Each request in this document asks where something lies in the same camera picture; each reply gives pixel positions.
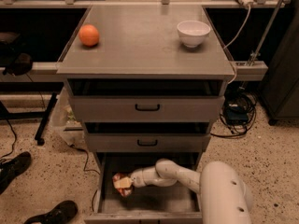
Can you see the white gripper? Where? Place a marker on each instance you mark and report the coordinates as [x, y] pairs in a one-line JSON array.
[[139, 175]]

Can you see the red coke can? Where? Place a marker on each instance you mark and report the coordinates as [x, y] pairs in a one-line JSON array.
[[123, 192]]

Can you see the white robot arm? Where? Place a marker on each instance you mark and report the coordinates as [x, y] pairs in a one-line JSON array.
[[225, 198]]

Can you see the bottom grey drawer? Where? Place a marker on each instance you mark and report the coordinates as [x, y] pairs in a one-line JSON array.
[[148, 205]]

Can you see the grey drawer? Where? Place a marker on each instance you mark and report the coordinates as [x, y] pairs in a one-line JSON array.
[[144, 100], [148, 205], [147, 136]]

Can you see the middle grey drawer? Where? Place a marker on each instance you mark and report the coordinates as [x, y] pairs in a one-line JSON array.
[[147, 136]]

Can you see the top grey drawer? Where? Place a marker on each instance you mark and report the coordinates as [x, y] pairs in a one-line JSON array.
[[144, 100]]

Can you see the grey drawer cabinet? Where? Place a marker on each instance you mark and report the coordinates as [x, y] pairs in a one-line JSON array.
[[141, 42]]

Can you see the black shoe lower left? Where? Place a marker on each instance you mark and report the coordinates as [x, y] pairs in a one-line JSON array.
[[62, 213]]

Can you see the black shoe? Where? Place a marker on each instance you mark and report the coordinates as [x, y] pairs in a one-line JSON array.
[[62, 213], [11, 169]]

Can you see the clear plastic bag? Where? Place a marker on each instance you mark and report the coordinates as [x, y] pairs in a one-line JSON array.
[[64, 123]]

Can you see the black table leg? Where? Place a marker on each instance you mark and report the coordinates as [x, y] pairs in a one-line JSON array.
[[43, 115]]

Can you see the black shoe upper left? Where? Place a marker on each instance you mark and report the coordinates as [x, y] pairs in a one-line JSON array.
[[11, 169]]

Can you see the orange fruit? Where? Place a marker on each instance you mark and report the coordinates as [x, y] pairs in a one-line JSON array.
[[88, 35]]

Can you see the white bowl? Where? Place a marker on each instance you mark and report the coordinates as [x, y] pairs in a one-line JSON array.
[[192, 33]]

